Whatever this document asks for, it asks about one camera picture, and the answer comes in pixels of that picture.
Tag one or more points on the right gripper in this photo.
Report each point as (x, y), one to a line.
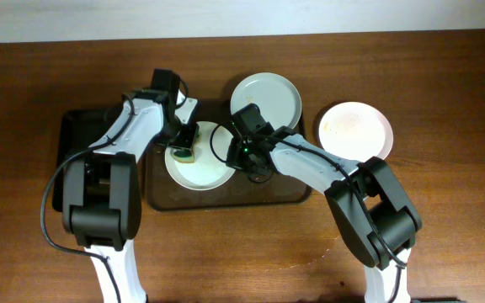
(234, 156)

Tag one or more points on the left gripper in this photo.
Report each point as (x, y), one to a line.
(185, 140)

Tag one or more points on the yellow green sponge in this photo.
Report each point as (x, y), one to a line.
(183, 155)

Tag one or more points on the white round plate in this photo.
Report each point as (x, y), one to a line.
(206, 171)

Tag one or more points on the pink round plate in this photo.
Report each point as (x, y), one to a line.
(355, 131)

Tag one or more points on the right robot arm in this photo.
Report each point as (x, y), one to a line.
(373, 213)

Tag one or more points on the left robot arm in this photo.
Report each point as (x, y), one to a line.
(101, 197)

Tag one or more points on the brown plastic tray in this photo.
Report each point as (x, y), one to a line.
(163, 193)

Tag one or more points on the black small tray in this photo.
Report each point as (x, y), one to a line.
(79, 129)

